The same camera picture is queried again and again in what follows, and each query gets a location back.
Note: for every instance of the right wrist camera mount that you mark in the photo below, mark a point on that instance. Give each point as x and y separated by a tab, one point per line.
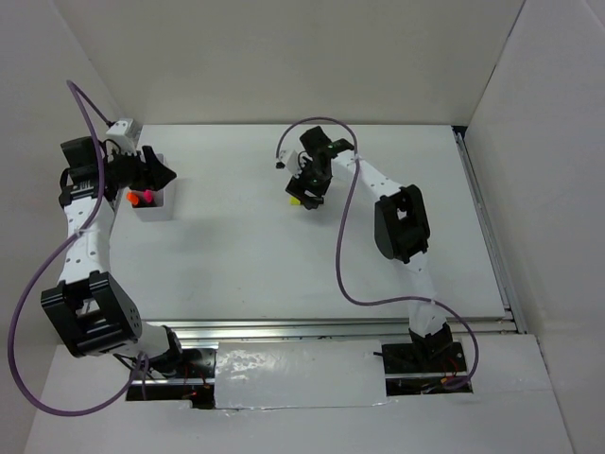
288	159

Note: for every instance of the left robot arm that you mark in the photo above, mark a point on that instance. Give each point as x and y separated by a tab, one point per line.
92	314

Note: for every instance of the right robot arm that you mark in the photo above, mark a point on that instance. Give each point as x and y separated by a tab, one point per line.
400	227

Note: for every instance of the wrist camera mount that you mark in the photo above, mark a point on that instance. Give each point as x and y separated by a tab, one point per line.
125	133
288	159

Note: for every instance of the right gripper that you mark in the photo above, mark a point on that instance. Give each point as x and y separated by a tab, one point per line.
298	187

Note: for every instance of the white pen holder container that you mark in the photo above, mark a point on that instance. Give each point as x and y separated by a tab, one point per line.
164	204

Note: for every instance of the aluminium front rail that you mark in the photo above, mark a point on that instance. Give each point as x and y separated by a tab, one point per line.
198	332

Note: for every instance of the white foil cover sheet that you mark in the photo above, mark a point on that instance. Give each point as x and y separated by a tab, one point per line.
299	375

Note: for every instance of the orange highlighter marker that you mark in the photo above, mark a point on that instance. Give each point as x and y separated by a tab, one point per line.
133	199

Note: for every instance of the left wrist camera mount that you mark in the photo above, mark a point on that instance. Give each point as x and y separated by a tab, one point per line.
125	133

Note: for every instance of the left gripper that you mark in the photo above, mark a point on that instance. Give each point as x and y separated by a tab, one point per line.
153	174

